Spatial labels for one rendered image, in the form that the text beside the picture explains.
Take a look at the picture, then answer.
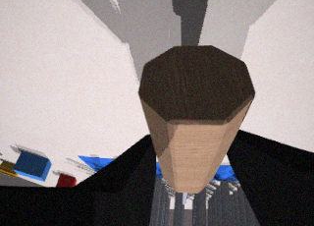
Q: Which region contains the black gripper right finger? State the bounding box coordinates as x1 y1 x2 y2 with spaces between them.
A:
227 131 314 226

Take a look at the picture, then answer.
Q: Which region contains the blue block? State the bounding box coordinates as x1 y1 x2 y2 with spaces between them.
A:
13 151 51 182

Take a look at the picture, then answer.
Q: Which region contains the blue flat strip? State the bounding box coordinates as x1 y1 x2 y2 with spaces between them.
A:
79 155 238 182

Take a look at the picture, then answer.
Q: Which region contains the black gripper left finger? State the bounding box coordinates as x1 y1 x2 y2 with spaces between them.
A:
0 135 157 226

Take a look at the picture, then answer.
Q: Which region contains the red cube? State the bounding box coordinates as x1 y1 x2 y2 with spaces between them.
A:
55 174 78 188

